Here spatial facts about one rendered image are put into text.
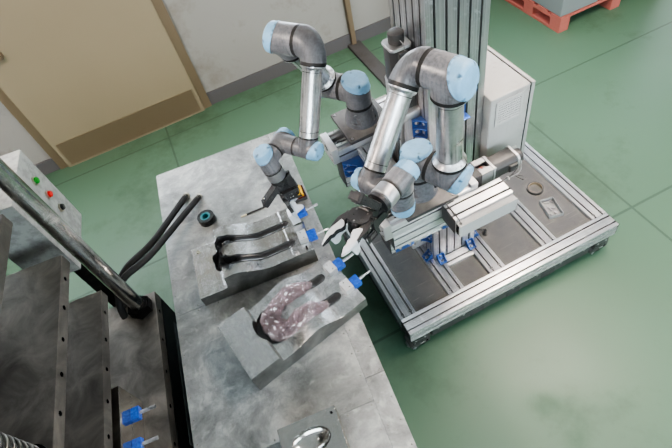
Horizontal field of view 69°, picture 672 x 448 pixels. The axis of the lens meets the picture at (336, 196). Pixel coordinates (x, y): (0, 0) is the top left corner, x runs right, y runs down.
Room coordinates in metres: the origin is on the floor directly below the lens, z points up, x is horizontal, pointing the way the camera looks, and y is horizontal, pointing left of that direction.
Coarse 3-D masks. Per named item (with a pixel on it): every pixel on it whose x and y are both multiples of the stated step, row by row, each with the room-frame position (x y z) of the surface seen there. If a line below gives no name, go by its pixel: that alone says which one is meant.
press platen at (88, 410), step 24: (72, 312) 1.06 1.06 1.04; (96, 312) 1.03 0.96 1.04; (72, 336) 0.96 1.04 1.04; (96, 336) 0.93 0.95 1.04; (72, 360) 0.87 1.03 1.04; (96, 360) 0.84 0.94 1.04; (72, 384) 0.78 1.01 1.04; (96, 384) 0.75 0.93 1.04; (72, 408) 0.70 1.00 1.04; (96, 408) 0.67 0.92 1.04; (72, 432) 0.62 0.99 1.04; (96, 432) 0.60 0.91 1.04
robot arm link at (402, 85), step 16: (416, 48) 1.18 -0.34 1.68; (400, 64) 1.17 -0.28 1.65; (416, 64) 1.12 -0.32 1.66; (400, 80) 1.14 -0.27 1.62; (400, 96) 1.12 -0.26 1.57; (384, 112) 1.12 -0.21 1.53; (400, 112) 1.10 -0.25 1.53; (384, 128) 1.08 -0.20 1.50; (400, 128) 1.08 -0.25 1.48; (384, 144) 1.05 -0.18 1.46; (368, 160) 1.05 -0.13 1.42; (384, 160) 1.03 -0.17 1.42; (352, 176) 1.05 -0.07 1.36; (368, 176) 1.02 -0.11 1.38; (368, 192) 0.99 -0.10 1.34
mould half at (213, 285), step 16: (240, 224) 1.37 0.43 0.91; (256, 224) 1.37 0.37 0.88; (272, 224) 1.34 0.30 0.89; (256, 240) 1.28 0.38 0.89; (272, 240) 1.26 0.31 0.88; (208, 256) 1.29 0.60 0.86; (272, 256) 1.18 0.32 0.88; (288, 256) 1.16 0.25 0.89; (304, 256) 1.15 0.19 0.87; (208, 272) 1.21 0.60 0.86; (224, 272) 1.13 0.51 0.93; (240, 272) 1.11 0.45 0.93; (256, 272) 1.12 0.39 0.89; (272, 272) 1.13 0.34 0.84; (288, 272) 1.14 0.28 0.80; (208, 288) 1.13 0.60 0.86; (224, 288) 1.11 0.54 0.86; (240, 288) 1.11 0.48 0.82; (208, 304) 1.09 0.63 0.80
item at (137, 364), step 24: (120, 336) 1.07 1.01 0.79; (144, 336) 1.04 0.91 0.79; (120, 360) 0.96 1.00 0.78; (144, 360) 0.93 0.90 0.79; (120, 384) 0.86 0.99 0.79; (144, 384) 0.83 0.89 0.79; (168, 384) 0.82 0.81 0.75; (144, 408) 0.74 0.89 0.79; (168, 408) 0.72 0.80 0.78; (168, 432) 0.63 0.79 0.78
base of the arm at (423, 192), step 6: (414, 186) 1.15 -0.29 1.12; (420, 186) 1.14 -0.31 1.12; (426, 186) 1.14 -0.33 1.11; (432, 186) 1.15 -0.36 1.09; (414, 192) 1.15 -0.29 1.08; (420, 192) 1.13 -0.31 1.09; (426, 192) 1.13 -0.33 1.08; (432, 192) 1.13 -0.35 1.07; (414, 198) 1.13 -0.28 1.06; (420, 198) 1.12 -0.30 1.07; (426, 198) 1.12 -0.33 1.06; (432, 198) 1.13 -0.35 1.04
